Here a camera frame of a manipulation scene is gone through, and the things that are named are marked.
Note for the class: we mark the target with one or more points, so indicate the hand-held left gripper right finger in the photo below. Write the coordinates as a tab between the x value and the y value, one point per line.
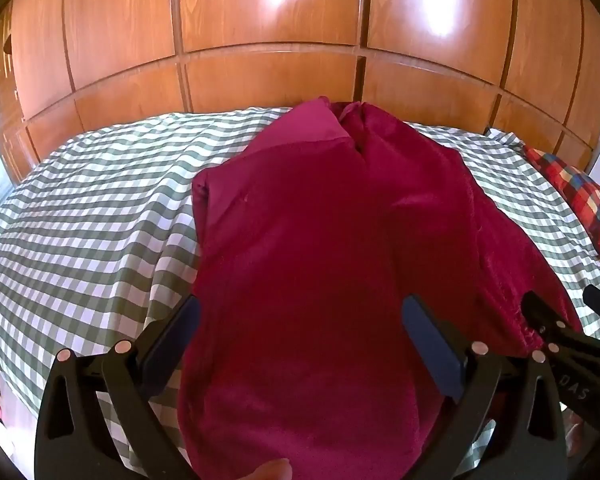
430	345

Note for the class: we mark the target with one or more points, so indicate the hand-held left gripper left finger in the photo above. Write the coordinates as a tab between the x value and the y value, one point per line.
172	345

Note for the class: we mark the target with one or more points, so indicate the dark red garment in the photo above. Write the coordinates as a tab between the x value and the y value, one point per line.
305	260

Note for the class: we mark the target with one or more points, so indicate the person's right hand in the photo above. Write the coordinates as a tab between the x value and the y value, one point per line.
575	437

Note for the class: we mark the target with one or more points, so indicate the person's left hand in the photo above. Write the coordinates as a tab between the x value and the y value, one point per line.
275	471

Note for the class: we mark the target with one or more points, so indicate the colourful plaid pillow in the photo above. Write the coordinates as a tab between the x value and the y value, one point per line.
580	190

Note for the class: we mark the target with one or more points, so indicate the green white checked bedsheet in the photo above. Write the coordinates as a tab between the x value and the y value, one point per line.
90	210

